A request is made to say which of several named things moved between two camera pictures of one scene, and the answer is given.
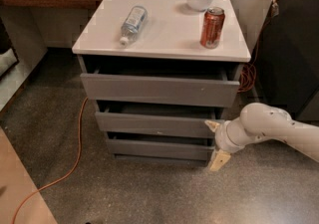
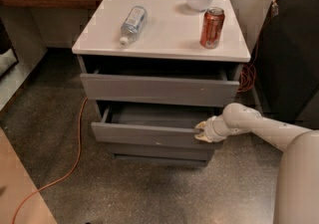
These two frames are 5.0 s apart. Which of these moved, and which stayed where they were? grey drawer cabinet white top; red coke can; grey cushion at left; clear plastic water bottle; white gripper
Moved: white gripper
Stayed: clear plastic water bottle; grey drawer cabinet white top; red coke can; grey cushion at left
